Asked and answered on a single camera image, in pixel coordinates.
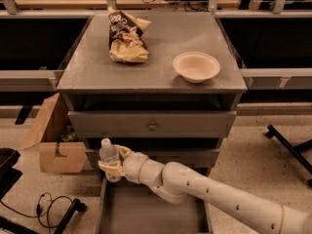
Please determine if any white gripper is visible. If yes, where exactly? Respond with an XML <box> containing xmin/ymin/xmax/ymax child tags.
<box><xmin>97</xmin><ymin>144</ymin><xmax>148</xmax><ymax>183</ymax></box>

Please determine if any clear plastic water bottle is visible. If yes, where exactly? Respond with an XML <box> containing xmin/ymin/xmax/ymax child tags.
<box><xmin>99</xmin><ymin>138</ymin><xmax>121</xmax><ymax>182</ymax></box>

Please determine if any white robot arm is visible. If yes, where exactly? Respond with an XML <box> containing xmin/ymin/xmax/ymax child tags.
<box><xmin>98</xmin><ymin>145</ymin><xmax>312</xmax><ymax>234</ymax></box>

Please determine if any grey open bottom drawer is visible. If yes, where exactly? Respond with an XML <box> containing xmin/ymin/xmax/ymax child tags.
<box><xmin>96</xmin><ymin>177</ymin><xmax>213</xmax><ymax>234</ymax></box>

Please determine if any grey top drawer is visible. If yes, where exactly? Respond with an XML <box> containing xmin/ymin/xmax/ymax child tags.
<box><xmin>68</xmin><ymin>111</ymin><xmax>236</xmax><ymax>138</ymax></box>

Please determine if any grey drawer cabinet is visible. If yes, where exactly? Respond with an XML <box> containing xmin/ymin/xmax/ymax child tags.
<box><xmin>56</xmin><ymin>10</ymin><xmax>249</xmax><ymax>180</ymax></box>

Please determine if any grey middle drawer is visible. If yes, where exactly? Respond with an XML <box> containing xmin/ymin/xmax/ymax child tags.
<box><xmin>86</xmin><ymin>148</ymin><xmax>218</xmax><ymax>169</ymax></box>

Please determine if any open cardboard box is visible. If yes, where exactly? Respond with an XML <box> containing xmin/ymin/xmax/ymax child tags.
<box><xmin>20</xmin><ymin>94</ymin><xmax>88</xmax><ymax>174</ymax></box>

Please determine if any black stand leg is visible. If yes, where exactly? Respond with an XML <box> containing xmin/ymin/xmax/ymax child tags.
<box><xmin>54</xmin><ymin>198</ymin><xmax>87</xmax><ymax>234</ymax></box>

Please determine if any black bin at left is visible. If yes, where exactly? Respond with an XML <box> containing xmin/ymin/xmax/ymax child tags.
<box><xmin>0</xmin><ymin>148</ymin><xmax>22</xmax><ymax>200</ymax></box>

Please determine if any crumpled chip bag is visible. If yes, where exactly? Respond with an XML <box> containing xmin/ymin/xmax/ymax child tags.
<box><xmin>107</xmin><ymin>7</ymin><xmax>150</xmax><ymax>63</ymax></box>

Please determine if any white paper bowl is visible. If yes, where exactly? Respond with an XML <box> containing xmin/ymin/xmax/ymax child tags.
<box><xmin>173</xmin><ymin>52</ymin><xmax>220</xmax><ymax>83</ymax></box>

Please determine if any black chair base leg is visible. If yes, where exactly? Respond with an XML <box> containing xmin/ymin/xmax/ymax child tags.
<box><xmin>265</xmin><ymin>125</ymin><xmax>312</xmax><ymax>175</ymax></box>

